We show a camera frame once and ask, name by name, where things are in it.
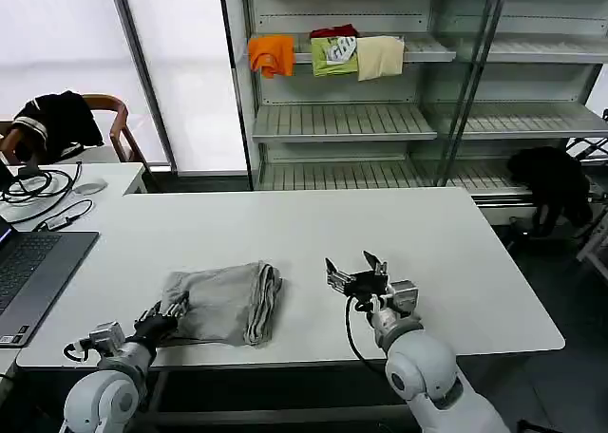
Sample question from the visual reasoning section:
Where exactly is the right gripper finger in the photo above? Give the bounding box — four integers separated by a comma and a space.
362, 249, 389, 277
324, 256, 356, 295

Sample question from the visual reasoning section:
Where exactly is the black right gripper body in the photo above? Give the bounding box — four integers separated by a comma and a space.
343, 269, 390, 298

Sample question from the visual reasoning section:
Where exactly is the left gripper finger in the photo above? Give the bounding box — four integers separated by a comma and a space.
135, 300, 165, 325
161, 291, 193, 319

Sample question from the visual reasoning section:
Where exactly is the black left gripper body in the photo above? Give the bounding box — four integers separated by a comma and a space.
126, 313, 181, 348

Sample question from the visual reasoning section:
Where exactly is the grey printed t-shirt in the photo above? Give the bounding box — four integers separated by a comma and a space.
161, 259, 287, 350

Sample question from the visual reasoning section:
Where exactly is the dark grey laptop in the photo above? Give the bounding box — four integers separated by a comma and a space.
0, 213, 101, 349

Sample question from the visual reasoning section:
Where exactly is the grey computer mouse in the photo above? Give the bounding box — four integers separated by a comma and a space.
72, 178, 110, 198

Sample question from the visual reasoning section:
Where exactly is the grey metal shelf with clothes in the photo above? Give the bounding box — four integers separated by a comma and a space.
218, 0, 458, 193

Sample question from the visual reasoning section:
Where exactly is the brown wooden chair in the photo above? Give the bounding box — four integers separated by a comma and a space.
0, 93, 149, 166

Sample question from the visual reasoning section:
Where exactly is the black jacket with pale stripes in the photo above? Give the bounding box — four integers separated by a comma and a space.
10, 89, 105, 164

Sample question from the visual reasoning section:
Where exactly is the empty grey metal shelf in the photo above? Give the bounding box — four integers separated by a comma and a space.
434, 0, 608, 209

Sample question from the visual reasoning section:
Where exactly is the black folding rack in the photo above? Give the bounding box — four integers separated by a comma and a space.
563, 135, 608, 169

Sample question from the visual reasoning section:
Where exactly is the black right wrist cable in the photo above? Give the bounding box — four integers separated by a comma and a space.
343, 293, 390, 373

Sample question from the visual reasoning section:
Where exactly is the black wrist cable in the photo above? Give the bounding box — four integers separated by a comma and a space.
343, 293, 390, 373
63, 339, 92, 365

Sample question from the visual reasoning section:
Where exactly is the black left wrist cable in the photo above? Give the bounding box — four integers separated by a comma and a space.
63, 339, 92, 365

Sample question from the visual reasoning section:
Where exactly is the black adapter cable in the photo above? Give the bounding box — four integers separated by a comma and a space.
0, 198, 97, 234

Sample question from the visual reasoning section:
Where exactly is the coiled black cable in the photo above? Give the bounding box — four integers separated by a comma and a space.
0, 160, 85, 204

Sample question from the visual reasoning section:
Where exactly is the white metal frame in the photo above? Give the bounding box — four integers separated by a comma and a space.
576, 213, 608, 281

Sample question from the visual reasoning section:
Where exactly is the grey window frame post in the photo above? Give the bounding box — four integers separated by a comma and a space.
106, 0, 180, 176

